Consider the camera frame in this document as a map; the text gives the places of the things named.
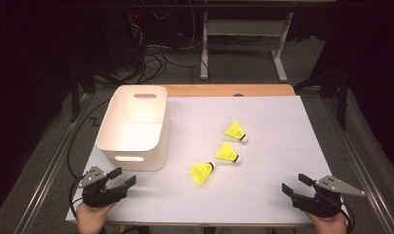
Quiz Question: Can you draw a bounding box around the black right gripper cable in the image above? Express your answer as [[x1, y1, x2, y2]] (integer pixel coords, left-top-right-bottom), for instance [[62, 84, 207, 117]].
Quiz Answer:
[[339, 194, 356, 234]]

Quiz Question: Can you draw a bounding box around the white metal desk frame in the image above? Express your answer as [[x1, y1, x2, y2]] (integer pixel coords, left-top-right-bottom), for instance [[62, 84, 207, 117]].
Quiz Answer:
[[199, 11, 296, 83]]

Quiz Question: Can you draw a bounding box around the yellow shuttlecock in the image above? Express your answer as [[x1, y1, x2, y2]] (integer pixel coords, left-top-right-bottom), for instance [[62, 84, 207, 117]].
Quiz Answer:
[[215, 141, 243, 165], [223, 119, 250, 144], [189, 161, 217, 186]]

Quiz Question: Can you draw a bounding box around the white table sheet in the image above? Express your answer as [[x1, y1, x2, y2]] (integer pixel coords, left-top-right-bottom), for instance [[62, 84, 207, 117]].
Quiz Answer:
[[65, 95, 352, 226]]

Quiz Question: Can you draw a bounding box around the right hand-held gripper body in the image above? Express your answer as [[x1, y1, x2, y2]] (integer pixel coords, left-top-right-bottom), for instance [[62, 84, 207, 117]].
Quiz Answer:
[[292, 175, 366, 218]]

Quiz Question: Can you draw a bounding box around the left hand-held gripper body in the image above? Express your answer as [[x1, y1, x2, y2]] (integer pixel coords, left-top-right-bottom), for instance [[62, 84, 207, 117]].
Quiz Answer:
[[77, 165, 129, 209]]

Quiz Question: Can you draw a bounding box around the wooden table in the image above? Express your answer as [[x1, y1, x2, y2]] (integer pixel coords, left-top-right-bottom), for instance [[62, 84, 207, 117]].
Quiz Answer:
[[105, 83, 314, 228]]

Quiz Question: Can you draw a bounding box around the white plastic storage bin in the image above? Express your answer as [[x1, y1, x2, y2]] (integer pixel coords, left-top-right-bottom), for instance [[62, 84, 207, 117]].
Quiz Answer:
[[96, 84, 171, 173]]

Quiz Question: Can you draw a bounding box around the person's left hand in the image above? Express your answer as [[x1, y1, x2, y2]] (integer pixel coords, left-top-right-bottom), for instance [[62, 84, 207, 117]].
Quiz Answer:
[[75, 201, 116, 234]]

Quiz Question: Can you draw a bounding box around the person's right hand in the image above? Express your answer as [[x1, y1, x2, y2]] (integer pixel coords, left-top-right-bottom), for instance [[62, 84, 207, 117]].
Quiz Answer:
[[304, 209, 348, 234]]

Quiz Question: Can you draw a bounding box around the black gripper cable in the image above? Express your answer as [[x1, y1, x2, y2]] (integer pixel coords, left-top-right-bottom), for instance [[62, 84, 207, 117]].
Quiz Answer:
[[66, 97, 112, 219], [339, 194, 356, 234]]

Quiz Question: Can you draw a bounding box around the metal floor rail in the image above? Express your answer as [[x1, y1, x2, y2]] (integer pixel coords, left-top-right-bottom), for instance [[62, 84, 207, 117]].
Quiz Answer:
[[13, 94, 96, 234], [320, 97, 394, 234]]

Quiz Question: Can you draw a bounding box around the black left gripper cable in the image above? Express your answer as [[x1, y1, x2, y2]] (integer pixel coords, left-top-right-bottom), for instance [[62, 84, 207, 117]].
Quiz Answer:
[[66, 97, 112, 219]]

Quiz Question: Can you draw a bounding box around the black metal stand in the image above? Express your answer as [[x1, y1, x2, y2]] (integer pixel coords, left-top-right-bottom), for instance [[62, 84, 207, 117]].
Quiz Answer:
[[69, 62, 121, 124], [294, 64, 350, 132]]

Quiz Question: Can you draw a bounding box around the tangle of floor cables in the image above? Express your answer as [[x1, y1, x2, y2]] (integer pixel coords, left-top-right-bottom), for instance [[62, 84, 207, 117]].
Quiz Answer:
[[130, 9, 213, 85]]

